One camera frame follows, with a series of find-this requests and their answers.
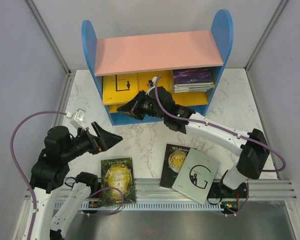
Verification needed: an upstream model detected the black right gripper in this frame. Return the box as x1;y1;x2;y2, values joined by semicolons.
117;90;166;121

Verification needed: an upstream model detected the white slotted cable duct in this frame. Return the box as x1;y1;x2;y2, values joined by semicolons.
54;201;228;211

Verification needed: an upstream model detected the green forest cover book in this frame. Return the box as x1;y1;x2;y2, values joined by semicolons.
100;157;137;207

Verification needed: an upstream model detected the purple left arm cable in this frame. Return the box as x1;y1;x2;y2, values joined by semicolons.
9;111;68;240

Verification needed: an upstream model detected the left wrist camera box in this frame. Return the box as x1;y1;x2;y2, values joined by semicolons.
65;108;86;130

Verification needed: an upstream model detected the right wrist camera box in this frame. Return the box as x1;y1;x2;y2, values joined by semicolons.
147;76;158;91

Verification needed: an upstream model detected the black W.S. book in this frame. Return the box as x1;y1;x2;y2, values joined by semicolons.
159;143;191;189

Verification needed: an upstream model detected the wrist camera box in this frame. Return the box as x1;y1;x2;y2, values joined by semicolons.
65;108;86;130
147;76;158;91

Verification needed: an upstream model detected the aluminium frame rail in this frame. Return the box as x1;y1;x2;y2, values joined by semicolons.
24;177;298;201

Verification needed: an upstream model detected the dark navy book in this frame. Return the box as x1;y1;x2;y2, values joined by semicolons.
174;82;214;88

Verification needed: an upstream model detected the grey book with letter G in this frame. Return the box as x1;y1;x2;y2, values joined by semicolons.
172;148;220;204

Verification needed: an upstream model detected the purple Robinson Crusoe book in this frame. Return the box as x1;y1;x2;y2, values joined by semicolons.
172;67;213;86

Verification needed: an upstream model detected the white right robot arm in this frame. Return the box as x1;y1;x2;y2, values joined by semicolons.
117;86;270;197

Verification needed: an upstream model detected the yellow book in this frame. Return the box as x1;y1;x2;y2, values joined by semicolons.
102;73;139;105

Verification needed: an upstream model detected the blue pink yellow bookshelf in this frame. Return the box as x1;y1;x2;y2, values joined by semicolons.
81;9;235;126

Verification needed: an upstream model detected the teal ocean cover book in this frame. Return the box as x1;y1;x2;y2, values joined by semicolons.
173;87;213;90

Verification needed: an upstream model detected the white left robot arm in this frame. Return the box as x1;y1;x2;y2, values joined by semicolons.
27;122;123;240

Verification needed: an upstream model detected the light blue book with barcode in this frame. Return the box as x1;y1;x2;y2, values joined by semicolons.
174;89;209;93

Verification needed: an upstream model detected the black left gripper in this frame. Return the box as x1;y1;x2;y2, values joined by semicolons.
62;120;123;161

